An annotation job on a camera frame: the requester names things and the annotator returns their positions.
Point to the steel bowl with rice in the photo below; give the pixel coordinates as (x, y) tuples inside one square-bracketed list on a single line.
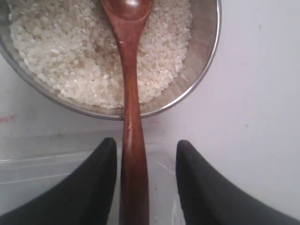
[(205, 33)]

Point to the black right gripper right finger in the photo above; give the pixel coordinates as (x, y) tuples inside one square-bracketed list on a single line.
[(208, 198)]

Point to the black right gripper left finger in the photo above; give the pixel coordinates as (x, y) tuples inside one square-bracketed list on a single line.
[(83, 198)]

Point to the white rectangular plastic tray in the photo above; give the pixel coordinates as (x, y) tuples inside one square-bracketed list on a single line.
[(23, 180)]

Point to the brown wooden spoon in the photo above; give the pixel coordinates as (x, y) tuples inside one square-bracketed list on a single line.
[(128, 19)]

